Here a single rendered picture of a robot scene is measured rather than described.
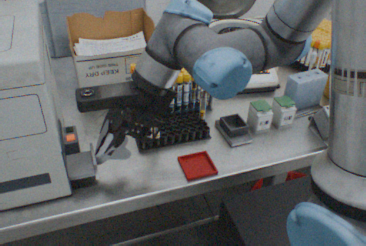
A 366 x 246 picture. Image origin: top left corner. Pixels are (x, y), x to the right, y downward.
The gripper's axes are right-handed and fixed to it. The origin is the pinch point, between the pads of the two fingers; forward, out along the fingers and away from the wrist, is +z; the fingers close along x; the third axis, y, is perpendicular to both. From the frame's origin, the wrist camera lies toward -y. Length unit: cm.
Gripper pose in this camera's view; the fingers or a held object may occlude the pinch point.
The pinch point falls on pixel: (96, 157)
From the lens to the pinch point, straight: 71.2
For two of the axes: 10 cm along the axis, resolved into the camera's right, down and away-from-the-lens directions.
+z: -5.0, 7.8, 3.7
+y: 8.0, 2.5, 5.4
